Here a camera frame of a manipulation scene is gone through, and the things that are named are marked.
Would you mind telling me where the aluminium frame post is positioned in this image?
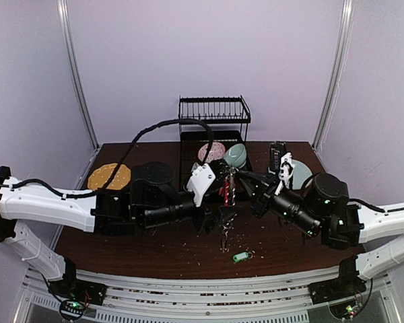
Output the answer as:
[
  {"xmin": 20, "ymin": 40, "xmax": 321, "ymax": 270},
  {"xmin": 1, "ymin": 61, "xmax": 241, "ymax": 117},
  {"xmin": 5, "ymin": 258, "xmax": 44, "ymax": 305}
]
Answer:
[
  {"xmin": 57, "ymin": 0, "xmax": 100, "ymax": 150},
  {"xmin": 312, "ymin": 0, "xmax": 355, "ymax": 153}
]

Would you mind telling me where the green tag key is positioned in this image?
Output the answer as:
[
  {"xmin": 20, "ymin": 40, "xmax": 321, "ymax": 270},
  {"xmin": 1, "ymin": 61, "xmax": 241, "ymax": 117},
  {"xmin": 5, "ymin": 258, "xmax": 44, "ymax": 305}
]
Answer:
[{"xmin": 232, "ymin": 250, "xmax": 255, "ymax": 264}]

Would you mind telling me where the black wire dish rack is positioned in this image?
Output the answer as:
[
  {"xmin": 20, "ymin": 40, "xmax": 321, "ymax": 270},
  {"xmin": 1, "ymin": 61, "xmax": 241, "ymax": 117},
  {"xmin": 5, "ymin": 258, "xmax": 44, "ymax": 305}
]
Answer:
[{"xmin": 178, "ymin": 96, "xmax": 251, "ymax": 186}]

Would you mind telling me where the large grey red keyring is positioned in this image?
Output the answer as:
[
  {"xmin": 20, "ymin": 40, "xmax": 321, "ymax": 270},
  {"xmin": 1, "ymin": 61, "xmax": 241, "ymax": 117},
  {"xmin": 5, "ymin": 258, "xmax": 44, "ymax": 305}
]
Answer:
[{"xmin": 220, "ymin": 168, "xmax": 236, "ymax": 253}]

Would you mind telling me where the left aluminium frame post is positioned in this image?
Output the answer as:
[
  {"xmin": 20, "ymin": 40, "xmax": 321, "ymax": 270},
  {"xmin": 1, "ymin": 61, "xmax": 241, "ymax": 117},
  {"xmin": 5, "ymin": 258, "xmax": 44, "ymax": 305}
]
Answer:
[{"xmin": 57, "ymin": 0, "xmax": 100, "ymax": 150}]

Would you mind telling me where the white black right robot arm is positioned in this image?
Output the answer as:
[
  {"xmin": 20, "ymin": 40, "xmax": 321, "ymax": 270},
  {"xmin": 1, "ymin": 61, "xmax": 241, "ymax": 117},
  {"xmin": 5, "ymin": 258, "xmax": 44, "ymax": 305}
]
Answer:
[{"xmin": 237, "ymin": 171, "xmax": 404, "ymax": 297}]

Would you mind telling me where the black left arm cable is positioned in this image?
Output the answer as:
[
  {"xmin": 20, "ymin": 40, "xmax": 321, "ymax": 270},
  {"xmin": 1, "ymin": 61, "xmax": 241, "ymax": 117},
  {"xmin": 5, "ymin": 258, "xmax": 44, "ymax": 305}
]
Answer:
[{"xmin": 0, "ymin": 118, "xmax": 213, "ymax": 199}]

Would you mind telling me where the yellow dotted plate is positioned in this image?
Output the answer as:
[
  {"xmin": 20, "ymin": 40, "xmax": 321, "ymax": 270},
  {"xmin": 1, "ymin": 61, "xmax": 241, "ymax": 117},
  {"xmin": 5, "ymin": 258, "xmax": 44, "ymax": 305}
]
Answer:
[{"xmin": 88, "ymin": 163, "xmax": 131, "ymax": 190}]

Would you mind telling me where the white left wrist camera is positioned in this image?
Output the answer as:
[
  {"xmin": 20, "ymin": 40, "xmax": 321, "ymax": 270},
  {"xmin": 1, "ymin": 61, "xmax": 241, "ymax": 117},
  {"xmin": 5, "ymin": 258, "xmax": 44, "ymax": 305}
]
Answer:
[{"xmin": 186, "ymin": 164, "xmax": 216, "ymax": 207}]

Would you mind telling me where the right aluminium frame post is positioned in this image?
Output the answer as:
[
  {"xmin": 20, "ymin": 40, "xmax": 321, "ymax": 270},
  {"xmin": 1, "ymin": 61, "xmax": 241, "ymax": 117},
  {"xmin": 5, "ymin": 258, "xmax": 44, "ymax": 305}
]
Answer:
[{"xmin": 312, "ymin": 0, "xmax": 355, "ymax": 153}]

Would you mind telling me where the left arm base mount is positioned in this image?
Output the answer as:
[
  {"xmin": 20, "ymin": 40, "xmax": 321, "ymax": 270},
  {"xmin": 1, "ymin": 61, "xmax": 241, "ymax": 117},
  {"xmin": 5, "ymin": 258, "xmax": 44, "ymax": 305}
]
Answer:
[{"xmin": 47, "ymin": 279, "xmax": 107, "ymax": 321}]

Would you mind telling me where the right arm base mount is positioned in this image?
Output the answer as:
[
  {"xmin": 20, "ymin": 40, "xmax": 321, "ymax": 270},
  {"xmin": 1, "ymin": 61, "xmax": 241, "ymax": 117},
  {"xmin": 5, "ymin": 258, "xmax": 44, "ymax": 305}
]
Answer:
[{"xmin": 308, "ymin": 278, "xmax": 366, "ymax": 321}]

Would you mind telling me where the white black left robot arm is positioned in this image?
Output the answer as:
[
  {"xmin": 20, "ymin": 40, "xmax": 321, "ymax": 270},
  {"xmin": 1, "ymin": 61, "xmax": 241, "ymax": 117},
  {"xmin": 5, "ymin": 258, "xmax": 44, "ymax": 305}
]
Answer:
[{"xmin": 0, "ymin": 162, "xmax": 238, "ymax": 299}]

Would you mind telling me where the light blue flower plate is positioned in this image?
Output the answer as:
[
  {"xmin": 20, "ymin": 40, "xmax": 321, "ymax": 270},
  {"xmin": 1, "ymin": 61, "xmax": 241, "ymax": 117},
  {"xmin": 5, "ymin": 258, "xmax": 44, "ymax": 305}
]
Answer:
[{"xmin": 267, "ymin": 161, "xmax": 313, "ymax": 191}]

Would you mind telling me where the green celadon bowl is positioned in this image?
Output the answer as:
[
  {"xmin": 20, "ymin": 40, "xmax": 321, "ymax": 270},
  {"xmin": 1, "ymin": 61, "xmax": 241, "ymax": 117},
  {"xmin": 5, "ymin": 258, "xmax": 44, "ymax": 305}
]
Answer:
[{"xmin": 224, "ymin": 143, "xmax": 247, "ymax": 169}]

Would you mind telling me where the pink patterned bowl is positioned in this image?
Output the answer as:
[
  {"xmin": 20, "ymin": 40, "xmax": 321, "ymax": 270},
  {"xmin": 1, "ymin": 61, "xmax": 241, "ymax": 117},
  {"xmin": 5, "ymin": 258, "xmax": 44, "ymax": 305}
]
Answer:
[{"xmin": 198, "ymin": 141, "xmax": 226, "ymax": 163}]

